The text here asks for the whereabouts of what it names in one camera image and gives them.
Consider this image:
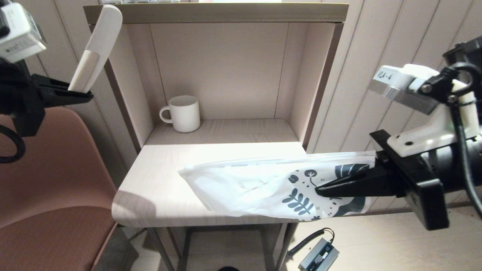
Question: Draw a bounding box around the white right camera mount bracket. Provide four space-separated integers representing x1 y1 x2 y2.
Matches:
387 81 482 157

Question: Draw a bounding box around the white plastic comb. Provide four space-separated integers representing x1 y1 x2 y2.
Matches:
68 5 123 93

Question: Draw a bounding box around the black right camera cable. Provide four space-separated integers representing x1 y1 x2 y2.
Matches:
418 36 482 219

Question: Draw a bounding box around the light wooden shelf desk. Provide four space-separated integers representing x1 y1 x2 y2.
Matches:
84 3 349 271

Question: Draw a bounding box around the white floral zip pouch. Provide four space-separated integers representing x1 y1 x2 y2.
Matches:
178 151 377 222

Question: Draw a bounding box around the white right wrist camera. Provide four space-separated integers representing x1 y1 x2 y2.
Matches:
368 64 447 115

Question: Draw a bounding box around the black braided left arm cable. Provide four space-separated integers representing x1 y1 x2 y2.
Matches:
0 124 26 163

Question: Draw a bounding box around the grey power adapter box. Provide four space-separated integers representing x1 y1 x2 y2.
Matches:
298 238 339 271

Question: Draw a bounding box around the white ribbed mug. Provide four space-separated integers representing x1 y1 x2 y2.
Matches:
160 95 201 133

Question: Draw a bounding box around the brown upholstered chair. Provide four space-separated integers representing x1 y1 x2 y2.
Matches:
0 107 130 271

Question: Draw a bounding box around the thick black coiled cable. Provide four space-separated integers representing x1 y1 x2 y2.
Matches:
287 228 335 258

